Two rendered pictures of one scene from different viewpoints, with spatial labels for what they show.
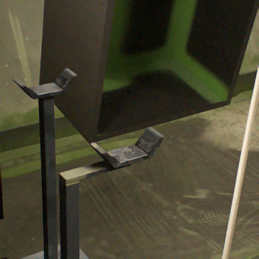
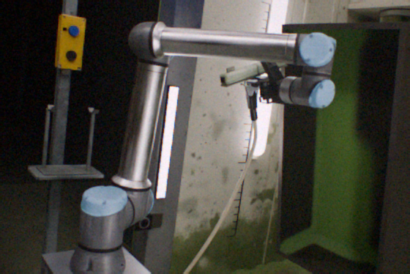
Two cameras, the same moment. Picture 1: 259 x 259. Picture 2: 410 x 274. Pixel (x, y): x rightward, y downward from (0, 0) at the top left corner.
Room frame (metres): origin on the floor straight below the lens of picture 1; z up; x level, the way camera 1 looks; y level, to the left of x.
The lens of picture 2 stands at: (1.21, -1.94, 1.33)
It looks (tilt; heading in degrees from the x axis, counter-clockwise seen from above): 8 degrees down; 86
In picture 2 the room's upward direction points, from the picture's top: 8 degrees clockwise
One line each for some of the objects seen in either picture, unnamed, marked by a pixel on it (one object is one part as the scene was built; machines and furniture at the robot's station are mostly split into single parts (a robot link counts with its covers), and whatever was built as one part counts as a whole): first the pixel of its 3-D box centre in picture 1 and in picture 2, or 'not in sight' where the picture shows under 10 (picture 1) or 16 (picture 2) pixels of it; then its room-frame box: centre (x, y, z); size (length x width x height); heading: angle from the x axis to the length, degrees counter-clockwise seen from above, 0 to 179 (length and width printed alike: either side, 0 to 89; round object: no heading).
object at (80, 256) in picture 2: not in sight; (99, 253); (0.99, -0.59, 0.69); 0.19 x 0.19 x 0.10
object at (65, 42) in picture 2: not in sight; (69, 42); (0.62, 0.16, 1.42); 0.12 x 0.06 x 0.26; 33
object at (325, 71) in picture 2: not in sight; (318, 56); (1.62, -0.65, 1.45); 0.12 x 0.09 x 0.12; 69
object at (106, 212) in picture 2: not in sight; (104, 215); (0.99, -0.58, 0.83); 0.17 x 0.15 x 0.18; 69
